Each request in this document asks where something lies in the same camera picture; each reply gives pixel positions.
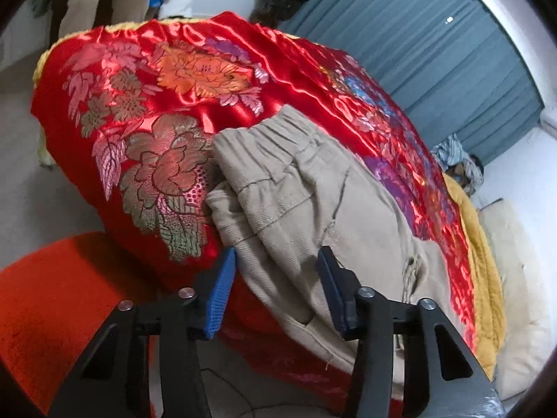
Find person's orange fleece clothing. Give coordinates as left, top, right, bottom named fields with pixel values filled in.
left=0, top=232, right=175, bottom=414

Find cream padded headboard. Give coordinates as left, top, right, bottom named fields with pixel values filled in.
left=476, top=198, right=553, bottom=401

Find red floral satin blanket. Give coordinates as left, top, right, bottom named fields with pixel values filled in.
left=30, top=11, right=475, bottom=405

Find beige pants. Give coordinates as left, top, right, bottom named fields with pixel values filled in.
left=204, top=105, right=457, bottom=377

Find yellow quilt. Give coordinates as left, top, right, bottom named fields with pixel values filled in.
left=441, top=174, right=508, bottom=379

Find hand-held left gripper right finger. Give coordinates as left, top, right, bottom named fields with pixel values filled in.
left=315, top=246, right=508, bottom=418

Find pile of clothes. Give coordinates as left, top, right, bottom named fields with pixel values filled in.
left=431, top=133, right=485, bottom=194

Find blue curtain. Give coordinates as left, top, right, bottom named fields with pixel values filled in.
left=278, top=0, right=544, bottom=166

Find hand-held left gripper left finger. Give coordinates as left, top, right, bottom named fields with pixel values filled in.
left=46, top=246, right=238, bottom=418

